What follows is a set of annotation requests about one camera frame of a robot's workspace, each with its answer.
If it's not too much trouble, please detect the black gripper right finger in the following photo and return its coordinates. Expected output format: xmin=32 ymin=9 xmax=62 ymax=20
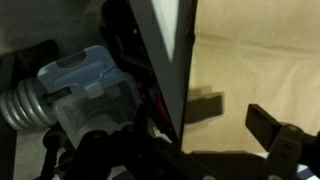
xmin=245 ymin=103 xmax=304 ymax=180

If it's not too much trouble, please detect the brown paper bag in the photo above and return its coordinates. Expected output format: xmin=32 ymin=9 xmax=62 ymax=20
xmin=181 ymin=0 xmax=320 ymax=158

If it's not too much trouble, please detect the translucent blue plastic case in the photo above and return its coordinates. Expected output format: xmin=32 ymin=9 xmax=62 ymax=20
xmin=37 ymin=44 xmax=144 ymax=149

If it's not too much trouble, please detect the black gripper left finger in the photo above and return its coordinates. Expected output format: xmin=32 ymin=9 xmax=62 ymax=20
xmin=121 ymin=103 xmax=188 ymax=161

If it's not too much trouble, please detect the chrome plate dumbbell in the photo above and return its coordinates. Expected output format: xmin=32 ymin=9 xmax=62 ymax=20
xmin=0 ymin=77 xmax=73 ymax=132

